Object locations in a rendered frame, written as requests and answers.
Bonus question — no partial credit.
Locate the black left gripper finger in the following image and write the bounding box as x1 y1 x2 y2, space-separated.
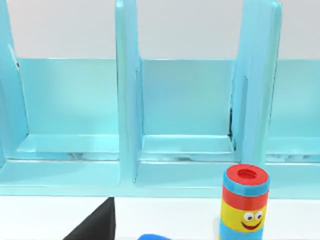
61 196 118 240

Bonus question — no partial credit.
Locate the blue rounded object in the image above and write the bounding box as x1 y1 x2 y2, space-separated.
137 233 171 240

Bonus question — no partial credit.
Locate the light blue rack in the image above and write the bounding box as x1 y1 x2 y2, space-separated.
0 0 320 200

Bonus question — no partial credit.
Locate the stack of coloured rings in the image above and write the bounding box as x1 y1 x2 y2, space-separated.
217 163 271 240

